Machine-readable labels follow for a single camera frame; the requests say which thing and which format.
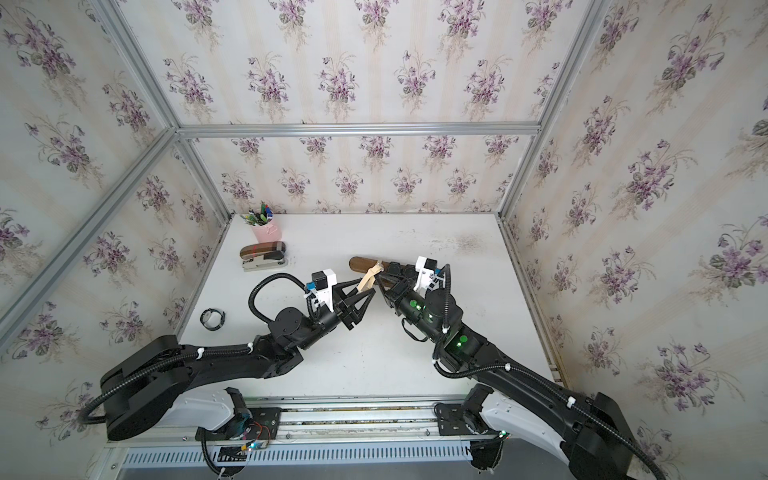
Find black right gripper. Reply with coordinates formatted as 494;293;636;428
376;270;445;347

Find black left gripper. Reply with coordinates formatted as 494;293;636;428
296;277;373;356

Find beige strap watch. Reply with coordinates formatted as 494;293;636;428
356;261;383;293

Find brown wooden watch stand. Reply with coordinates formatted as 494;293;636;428
348;256;399;286

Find thin black band watch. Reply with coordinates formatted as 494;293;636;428
199;308;226;332

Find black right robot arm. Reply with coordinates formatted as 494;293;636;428
375;263;665;479

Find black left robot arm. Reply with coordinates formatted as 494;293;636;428
77;272;375;441

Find brown and white stapler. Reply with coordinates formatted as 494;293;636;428
239;241;287;271

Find pink pen cup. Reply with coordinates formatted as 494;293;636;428
251;220;282;243

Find pens in cup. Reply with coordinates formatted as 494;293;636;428
240;202;274;226

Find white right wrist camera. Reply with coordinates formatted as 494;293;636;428
413;256;439;296

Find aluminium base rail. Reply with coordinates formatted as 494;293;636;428
108;389;558;446

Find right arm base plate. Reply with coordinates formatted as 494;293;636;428
433;402;511;440

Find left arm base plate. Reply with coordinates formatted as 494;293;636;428
195;407;282;442

